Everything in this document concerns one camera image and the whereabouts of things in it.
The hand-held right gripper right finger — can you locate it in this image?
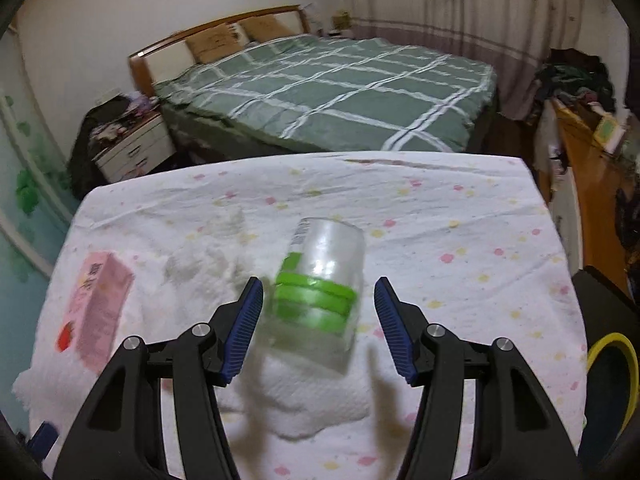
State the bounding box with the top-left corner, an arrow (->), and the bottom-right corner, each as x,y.
374,276 -> 586,480

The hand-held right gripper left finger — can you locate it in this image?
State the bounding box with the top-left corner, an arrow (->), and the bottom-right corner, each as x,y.
52,276 -> 264,480

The clear jar with green lid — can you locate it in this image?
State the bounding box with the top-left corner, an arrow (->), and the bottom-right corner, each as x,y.
259,217 -> 367,376

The pink carton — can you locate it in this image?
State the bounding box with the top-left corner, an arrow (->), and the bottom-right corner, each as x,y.
55,252 -> 136,374

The black bin with yellow rim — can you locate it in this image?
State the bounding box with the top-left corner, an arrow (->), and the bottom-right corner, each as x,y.
581,332 -> 640,462

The white nightstand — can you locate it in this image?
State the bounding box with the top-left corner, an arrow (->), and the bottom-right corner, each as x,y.
92,110 -> 177,184

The black flat object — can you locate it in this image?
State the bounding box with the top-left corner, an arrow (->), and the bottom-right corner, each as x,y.
572,265 -> 640,312

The wooden desk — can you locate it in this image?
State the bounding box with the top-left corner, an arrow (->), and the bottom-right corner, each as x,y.
549,97 -> 640,302

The green plaid quilt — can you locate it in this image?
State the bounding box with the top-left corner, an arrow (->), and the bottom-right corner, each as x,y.
152,35 -> 499,154

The clothes pile on nightstand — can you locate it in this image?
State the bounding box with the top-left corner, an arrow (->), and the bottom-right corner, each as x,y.
67,92 -> 162,197

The sliding wardrobe door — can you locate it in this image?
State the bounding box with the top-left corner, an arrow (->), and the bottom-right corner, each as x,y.
0,35 -> 82,436

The wooden bed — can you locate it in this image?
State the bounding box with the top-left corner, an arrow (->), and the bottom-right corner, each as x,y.
127,4 -> 501,157

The brown pillow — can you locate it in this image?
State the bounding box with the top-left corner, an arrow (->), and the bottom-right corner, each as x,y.
185,25 -> 244,64
240,15 -> 296,44

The green and white box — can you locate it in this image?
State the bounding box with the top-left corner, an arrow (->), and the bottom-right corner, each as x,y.
592,114 -> 627,154

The dark clothes pile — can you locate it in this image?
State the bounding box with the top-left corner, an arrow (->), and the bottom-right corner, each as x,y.
532,47 -> 617,112

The pink striped curtain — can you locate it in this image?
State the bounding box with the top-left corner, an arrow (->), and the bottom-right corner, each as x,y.
344,0 -> 622,122

